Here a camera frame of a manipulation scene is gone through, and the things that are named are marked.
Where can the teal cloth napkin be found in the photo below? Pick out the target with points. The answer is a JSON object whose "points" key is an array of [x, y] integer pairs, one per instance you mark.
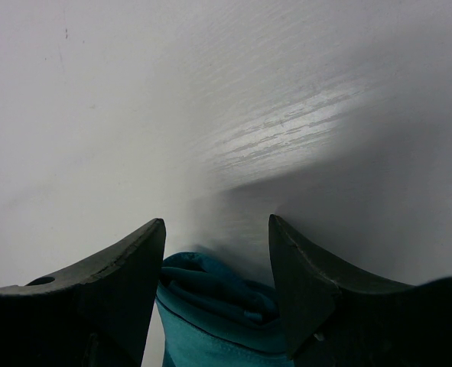
{"points": [[213, 317]]}

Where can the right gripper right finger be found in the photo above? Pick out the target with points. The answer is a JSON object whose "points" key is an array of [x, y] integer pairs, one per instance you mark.
{"points": [[336, 314]]}

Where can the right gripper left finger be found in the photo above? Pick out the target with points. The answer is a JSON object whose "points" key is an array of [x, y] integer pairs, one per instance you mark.
{"points": [[95, 312]]}

